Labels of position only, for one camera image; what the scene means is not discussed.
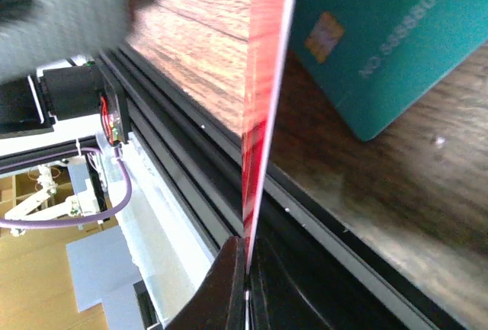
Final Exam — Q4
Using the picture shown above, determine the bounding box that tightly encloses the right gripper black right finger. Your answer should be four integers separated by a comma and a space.
251, 233, 343, 329

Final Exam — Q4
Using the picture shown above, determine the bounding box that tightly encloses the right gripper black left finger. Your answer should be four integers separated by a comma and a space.
166, 236, 246, 329

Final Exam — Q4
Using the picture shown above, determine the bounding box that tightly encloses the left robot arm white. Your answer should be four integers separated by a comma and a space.
1, 0, 130, 138

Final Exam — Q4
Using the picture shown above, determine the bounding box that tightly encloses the teal card right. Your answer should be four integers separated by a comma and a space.
289, 0, 487, 141

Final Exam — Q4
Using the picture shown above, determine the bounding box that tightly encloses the black front rail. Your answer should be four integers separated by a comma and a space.
97, 46, 461, 329

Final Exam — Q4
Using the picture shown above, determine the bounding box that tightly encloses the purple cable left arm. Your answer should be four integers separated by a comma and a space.
0, 146, 133, 231

